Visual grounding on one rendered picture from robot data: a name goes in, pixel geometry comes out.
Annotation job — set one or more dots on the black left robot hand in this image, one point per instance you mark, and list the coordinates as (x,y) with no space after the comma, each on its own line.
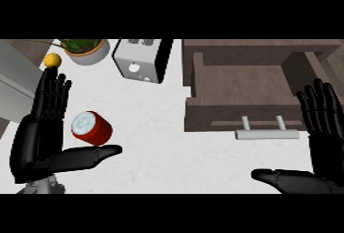
(37,139)

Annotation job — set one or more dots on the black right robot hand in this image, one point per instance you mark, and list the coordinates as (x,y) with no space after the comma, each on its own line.
(325,145)

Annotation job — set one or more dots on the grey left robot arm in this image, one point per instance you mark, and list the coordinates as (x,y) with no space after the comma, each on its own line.
(41,185)

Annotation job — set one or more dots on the red can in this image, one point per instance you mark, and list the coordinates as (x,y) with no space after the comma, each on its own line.
(91,127)

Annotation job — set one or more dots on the brown wooden drawer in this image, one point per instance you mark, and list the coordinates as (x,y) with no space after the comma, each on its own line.
(243,91)

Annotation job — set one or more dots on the yellow lemon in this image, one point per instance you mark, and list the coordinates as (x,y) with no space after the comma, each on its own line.
(52,60)

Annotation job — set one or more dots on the potted green plant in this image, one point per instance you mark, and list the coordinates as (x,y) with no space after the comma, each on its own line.
(84,50)

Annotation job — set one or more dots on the brown wooden cabinet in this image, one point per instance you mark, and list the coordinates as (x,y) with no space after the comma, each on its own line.
(269,47)

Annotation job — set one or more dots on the white toaster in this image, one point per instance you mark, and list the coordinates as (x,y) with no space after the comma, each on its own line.
(140,59)

